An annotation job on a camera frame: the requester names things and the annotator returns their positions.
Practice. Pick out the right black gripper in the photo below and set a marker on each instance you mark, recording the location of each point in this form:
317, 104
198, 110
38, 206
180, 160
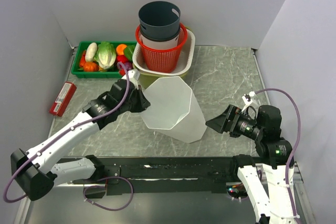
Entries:
220, 123

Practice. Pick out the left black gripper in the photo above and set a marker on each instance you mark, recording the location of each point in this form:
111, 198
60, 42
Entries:
143, 103

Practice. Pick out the olive green rectangular basket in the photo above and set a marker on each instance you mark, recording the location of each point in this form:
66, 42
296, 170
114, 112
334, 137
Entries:
147, 77

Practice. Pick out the large white faceted container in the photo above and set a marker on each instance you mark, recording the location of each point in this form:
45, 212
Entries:
174, 110

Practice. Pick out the red mesh basket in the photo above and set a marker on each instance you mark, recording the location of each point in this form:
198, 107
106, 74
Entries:
162, 60

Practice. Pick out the white round bucket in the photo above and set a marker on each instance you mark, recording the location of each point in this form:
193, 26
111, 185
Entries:
165, 44

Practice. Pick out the white perforated rectangular basket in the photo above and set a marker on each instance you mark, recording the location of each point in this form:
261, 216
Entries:
183, 64

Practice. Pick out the dark grey round bucket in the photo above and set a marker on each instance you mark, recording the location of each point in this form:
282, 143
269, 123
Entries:
159, 20

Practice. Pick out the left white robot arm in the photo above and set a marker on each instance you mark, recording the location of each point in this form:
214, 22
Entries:
38, 170

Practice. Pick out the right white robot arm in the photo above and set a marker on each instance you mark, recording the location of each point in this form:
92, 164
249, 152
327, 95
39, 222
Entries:
276, 204

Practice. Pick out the red toy tomato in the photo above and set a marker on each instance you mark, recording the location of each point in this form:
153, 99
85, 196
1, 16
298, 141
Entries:
122, 63

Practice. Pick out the toy napa cabbage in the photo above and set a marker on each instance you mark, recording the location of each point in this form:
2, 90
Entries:
105, 55

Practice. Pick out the orange toy pumpkin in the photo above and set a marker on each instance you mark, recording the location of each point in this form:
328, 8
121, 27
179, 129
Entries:
90, 67

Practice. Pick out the green plastic tray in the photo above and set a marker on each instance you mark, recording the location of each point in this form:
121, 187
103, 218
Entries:
113, 72

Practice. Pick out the red toy chili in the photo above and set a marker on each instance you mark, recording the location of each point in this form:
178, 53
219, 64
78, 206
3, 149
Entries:
82, 59

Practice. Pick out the white toy radish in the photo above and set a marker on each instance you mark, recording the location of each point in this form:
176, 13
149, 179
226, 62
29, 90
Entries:
91, 52

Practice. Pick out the red rectangular box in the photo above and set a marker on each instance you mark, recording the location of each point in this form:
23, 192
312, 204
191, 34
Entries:
63, 98

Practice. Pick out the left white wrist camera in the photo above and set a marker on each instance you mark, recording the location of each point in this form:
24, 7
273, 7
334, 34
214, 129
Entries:
133, 75

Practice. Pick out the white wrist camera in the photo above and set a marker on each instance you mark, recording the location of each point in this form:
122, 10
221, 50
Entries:
250, 99
133, 75

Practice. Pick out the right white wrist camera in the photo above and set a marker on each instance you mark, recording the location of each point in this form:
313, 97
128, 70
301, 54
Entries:
250, 99

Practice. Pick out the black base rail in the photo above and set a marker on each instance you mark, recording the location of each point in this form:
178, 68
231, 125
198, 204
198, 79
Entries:
165, 174

